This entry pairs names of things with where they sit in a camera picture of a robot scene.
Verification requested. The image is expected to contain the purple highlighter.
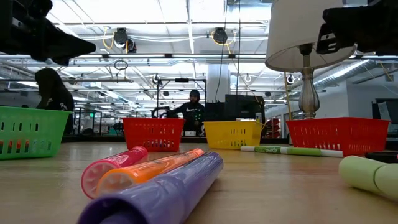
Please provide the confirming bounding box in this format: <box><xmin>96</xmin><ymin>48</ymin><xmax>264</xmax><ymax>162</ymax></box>
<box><xmin>76</xmin><ymin>151</ymin><xmax>225</xmax><ymax>224</ymax></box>

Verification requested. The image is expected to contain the green plastic basket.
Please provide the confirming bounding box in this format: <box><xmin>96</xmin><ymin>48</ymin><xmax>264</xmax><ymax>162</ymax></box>
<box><xmin>0</xmin><ymin>105</ymin><xmax>73</xmax><ymax>161</ymax></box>

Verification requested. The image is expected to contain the light green highlighter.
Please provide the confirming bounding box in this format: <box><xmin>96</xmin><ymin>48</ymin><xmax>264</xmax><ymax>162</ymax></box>
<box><xmin>338</xmin><ymin>155</ymin><xmax>398</xmax><ymax>202</ymax></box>

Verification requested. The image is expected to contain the white shade table lamp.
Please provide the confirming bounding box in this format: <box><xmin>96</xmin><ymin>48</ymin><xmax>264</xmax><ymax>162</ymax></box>
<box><xmin>264</xmin><ymin>0</ymin><xmax>358</xmax><ymax>120</ymax></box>

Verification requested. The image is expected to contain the black ceiling cable reel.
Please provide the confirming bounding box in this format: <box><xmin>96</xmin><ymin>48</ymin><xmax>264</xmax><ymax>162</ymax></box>
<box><xmin>113</xmin><ymin>27</ymin><xmax>138</xmax><ymax>54</ymax></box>
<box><xmin>212</xmin><ymin>27</ymin><xmax>229</xmax><ymax>45</ymax></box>

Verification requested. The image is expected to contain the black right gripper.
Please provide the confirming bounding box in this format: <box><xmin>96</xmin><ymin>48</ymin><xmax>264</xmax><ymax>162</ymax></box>
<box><xmin>315</xmin><ymin>0</ymin><xmax>398</xmax><ymax>57</ymax></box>

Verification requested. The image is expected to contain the red plastic basket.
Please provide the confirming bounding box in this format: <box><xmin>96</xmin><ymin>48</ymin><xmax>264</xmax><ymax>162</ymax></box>
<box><xmin>285</xmin><ymin>116</ymin><xmax>391</xmax><ymax>157</ymax></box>
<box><xmin>122</xmin><ymin>117</ymin><xmax>187</xmax><ymax>152</ymax></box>

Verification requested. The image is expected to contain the green dry-erase marker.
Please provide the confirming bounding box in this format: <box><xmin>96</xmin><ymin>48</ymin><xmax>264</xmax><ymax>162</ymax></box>
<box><xmin>240</xmin><ymin>145</ymin><xmax>324</xmax><ymax>156</ymax></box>
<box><xmin>281</xmin><ymin>147</ymin><xmax>345</xmax><ymax>159</ymax></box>

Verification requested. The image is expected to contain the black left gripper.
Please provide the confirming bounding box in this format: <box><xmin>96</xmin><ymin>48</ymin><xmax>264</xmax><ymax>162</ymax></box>
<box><xmin>0</xmin><ymin>0</ymin><xmax>97</xmax><ymax>67</ymax></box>

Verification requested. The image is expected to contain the orange highlighter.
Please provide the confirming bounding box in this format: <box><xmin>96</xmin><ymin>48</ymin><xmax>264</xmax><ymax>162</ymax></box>
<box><xmin>95</xmin><ymin>147</ymin><xmax>206</xmax><ymax>197</ymax></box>

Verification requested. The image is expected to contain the yellow cable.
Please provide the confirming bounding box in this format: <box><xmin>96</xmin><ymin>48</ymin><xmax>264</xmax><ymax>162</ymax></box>
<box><xmin>283</xmin><ymin>72</ymin><xmax>295</xmax><ymax>121</ymax></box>

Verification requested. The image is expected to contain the red storage bin rack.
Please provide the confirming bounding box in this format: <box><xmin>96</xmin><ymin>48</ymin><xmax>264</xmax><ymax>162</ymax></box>
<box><xmin>263</xmin><ymin>118</ymin><xmax>282</xmax><ymax>139</ymax></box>

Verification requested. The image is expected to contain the pink highlighter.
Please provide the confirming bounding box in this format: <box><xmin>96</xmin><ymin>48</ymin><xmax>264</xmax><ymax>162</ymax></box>
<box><xmin>80</xmin><ymin>145</ymin><xmax>149</xmax><ymax>200</ymax></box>

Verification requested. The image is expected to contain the black background panel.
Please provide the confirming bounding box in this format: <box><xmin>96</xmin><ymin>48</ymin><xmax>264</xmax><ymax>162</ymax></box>
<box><xmin>371</xmin><ymin>98</ymin><xmax>398</xmax><ymax>139</ymax></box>

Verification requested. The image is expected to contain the person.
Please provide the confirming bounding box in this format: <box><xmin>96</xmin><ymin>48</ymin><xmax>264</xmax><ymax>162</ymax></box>
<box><xmin>34</xmin><ymin>67</ymin><xmax>76</xmax><ymax>135</ymax></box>
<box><xmin>169</xmin><ymin>89</ymin><xmax>206</xmax><ymax>137</ymax></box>

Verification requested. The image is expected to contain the black background monitor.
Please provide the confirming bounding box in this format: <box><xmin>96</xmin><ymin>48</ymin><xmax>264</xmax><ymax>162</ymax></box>
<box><xmin>204</xmin><ymin>93</ymin><xmax>266</xmax><ymax>123</ymax></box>

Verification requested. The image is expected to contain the yellow plastic basket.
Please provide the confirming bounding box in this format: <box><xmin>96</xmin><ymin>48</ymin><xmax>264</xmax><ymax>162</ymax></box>
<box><xmin>203</xmin><ymin>120</ymin><xmax>264</xmax><ymax>151</ymax></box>

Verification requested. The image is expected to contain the black background gantry frame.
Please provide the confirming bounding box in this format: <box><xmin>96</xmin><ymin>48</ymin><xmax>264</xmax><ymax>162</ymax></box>
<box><xmin>156</xmin><ymin>77</ymin><xmax>207</xmax><ymax>119</ymax></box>

